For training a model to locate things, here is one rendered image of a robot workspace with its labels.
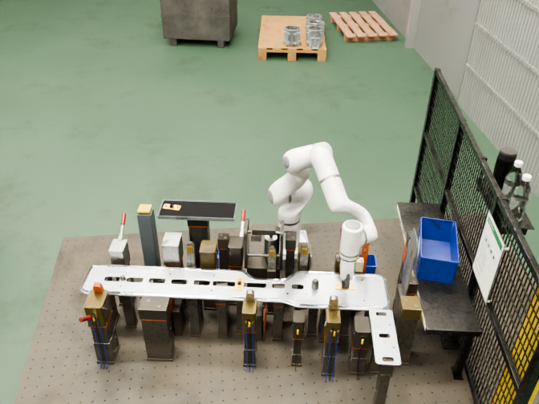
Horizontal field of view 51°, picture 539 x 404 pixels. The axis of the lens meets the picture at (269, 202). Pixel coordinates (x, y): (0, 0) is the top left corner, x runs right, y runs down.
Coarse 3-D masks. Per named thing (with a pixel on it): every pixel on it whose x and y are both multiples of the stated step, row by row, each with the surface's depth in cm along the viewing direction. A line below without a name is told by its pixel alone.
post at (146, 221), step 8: (152, 208) 277; (144, 216) 273; (152, 216) 277; (144, 224) 276; (152, 224) 278; (144, 232) 279; (152, 232) 279; (144, 240) 282; (152, 240) 282; (144, 248) 285; (152, 248) 285; (144, 256) 288; (152, 256) 288; (144, 264) 291; (152, 264) 291; (160, 264) 299; (160, 280) 299
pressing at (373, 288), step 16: (96, 272) 260; (112, 272) 260; (128, 272) 261; (144, 272) 261; (160, 272) 261; (176, 272) 261; (192, 272) 261; (208, 272) 261; (224, 272) 261; (240, 272) 261; (304, 272) 261; (320, 272) 261; (80, 288) 252; (112, 288) 252; (128, 288) 252; (144, 288) 252; (160, 288) 252; (176, 288) 252; (192, 288) 252; (208, 288) 253; (224, 288) 253; (256, 288) 253; (272, 288) 253; (288, 288) 253; (304, 288) 253; (320, 288) 253; (368, 288) 254; (384, 288) 254; (288, 304) 246; (304, 304) 245; (320, 304) 245; (352, 304) 246; (368, 304) 246; (384, 304) 246
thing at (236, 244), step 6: (234, 240) 267; (240, 240) 267; (228, 246) 264; (234, 246) 264; (240, 246) 264; (228, 252) 266; (234, 252) 265; (240, 252) 265; (234, 258) 267; (240, 258) 267; (234, 264) 269; (240, 264) 269; (234, 282) 277
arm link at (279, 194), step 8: (288, 152) 249; (296, 152) 248; (304, 152) 248; (288, 160) 248; (296, 160) 247; (304, 160) 248; (288, 168) 249; (296, 168) 249; (304, 168) 251; (288, 176) 269; (296, 176) 257; (304, 176) 262; (272, 184) 284; (280, 184) 278; (288, 184) 272; (296, 184) 269; (272, 192) 282; (280, 192) 278; (288, 192) 275; (272, 200) 283; (280, 200) 280; (288, 200) 283
